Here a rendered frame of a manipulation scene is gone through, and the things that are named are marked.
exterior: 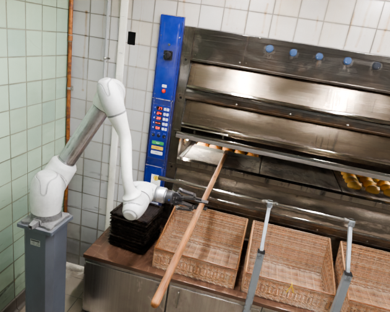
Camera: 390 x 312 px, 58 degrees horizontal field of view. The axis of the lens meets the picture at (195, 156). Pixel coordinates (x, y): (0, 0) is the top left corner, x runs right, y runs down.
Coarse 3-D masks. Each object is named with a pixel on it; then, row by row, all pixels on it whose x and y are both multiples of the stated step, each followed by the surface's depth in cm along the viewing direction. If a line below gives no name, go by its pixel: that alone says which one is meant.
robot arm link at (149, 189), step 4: (136, 184) 194; (140, 184) 193; (144, 184) 193; (148, 184) 194; (152, 184) 195; (136, 188) 192; (140, 188) 190; (144, 188) 191; (148, 188) 191; (152, 188) 193; (144, 192) 188; (148, 192) 190; (152, 192) 192; (152, 196) 192; (152, 200) 194
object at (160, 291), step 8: (224, 160) 263; (216, 176) 230; (208, 192) 205; (200, 208) 185; (192, 224) 168; (184, 240) 154; (184, 248) 151; (176, 256) 143; (176, 264) 139; (168, 272) 133; (168, 280) 129; (160, 288) 124; (160, 296) 121; (152, 304) 118
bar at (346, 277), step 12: (168, 180) 223; (180, 180) 222; (216, 192) 218; (228, 192) 217; (276, 204) 212; (324, 216) 207; (336, 216) 206; (264, 228) 206; (348, 228) 206; (264, 240) 203; (348, 240) 201; (264, 252) 200; (348, 252) 198; (348, 264) 195; (252, 276) 204; (348, 276) 190; (252, 288) 206; (252, 300) 209; (336, 300) 196
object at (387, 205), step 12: (204, 168) 256; (216, 168) 253; (228, 168) 254; (264, 180) 248; (276, 180) 246; (288, 180) 249; (312, 192) 243; (324, 192) 241; (336, 192) 241; (372, 204) 236; (384, 204) 234
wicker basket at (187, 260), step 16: (176, 224) 266; (208, 224) 261; (224, 224) 259; (240, 224) 256; (160, 240) 236; (176, 240) 263; (192, 240) 264; (208, 240) 262; (224, 240) 259; (240, 240) 257; (160, 256) 227; (192, 256) 223; (208, 256) 249; (224, 256) 252; (176, 272) 228; (192, 272) 225; (208, 272) 232; (224, 272) 219
